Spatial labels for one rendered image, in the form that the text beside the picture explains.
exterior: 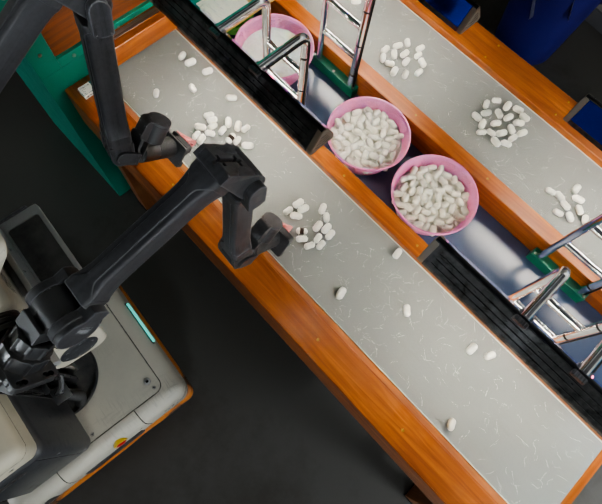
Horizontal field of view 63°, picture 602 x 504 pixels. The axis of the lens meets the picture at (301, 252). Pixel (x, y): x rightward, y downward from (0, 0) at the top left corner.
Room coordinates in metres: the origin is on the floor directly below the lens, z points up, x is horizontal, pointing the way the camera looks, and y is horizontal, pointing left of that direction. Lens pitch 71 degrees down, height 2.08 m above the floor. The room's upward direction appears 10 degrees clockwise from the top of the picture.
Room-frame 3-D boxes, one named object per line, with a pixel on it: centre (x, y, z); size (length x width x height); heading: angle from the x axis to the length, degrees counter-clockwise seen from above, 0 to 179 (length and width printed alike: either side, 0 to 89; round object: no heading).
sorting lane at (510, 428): (0.51, -0.07, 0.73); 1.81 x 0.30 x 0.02; 52
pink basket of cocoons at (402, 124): (0.88, -0.15, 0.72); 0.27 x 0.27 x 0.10
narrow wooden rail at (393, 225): (0.65, -0.18, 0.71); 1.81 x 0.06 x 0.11; 52
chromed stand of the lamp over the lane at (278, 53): (0.89, 0.19, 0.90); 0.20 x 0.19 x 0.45; 52
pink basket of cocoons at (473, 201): (0.71, -0.37, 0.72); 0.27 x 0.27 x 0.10
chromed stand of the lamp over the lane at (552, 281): (0.29, -0.58, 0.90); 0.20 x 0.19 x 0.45; 52
